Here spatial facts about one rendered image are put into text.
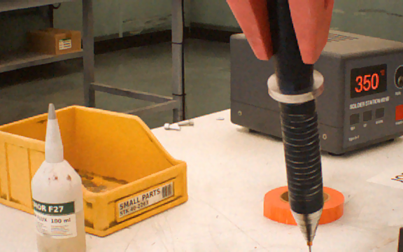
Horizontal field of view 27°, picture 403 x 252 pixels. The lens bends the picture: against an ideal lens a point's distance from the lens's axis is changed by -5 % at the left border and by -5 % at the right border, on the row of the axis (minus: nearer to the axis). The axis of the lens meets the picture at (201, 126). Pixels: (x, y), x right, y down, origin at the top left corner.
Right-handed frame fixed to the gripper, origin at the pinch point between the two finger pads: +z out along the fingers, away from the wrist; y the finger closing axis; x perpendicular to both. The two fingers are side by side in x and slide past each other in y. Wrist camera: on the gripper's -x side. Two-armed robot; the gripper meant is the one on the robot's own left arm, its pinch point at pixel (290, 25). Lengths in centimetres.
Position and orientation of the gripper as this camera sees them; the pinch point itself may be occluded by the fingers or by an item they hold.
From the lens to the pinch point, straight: 23.4
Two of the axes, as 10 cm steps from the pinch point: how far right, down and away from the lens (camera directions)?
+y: -9.2, -0.9, 3.8
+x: -3.7, 5.1, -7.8
